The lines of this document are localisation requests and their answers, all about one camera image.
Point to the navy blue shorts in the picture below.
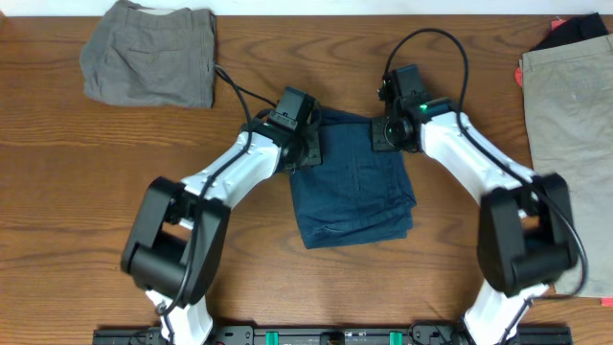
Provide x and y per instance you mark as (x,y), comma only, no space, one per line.
(357,195)

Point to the folded grey shorts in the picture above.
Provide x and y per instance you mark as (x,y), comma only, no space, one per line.
(139,56)

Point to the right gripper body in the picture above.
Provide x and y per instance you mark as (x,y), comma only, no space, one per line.
(379,135)

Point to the beige khaki shorts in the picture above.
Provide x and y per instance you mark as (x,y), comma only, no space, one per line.
(570,163)

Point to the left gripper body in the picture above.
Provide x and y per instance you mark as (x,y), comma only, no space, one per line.
(310,150)

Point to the black garment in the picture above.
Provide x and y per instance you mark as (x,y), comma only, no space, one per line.
(573,30)

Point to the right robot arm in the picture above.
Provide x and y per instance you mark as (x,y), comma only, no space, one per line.
(524,240)

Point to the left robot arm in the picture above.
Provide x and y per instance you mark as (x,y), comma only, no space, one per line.
(175,243)

